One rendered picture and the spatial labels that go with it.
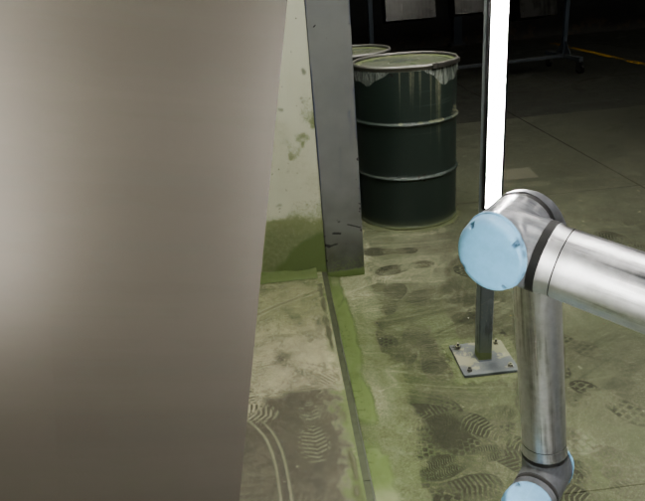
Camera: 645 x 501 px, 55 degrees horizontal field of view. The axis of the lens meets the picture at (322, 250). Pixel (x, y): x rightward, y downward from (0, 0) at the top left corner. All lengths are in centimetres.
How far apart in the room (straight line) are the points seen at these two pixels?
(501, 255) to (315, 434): 118
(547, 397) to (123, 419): 86
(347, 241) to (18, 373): 241
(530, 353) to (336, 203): 177
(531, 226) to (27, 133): 71
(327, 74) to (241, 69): 221
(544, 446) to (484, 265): 48
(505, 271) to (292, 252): 203
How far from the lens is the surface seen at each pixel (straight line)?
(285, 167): 278
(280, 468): 192
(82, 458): 66
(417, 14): 759
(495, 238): 96
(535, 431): 133
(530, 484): 134
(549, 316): 119
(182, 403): 62
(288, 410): 212
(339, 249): 294
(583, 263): 96
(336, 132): 276
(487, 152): 201
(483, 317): 228
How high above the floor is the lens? 135
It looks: 24 degrees down
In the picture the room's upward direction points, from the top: 5 degrees counter-clockwise
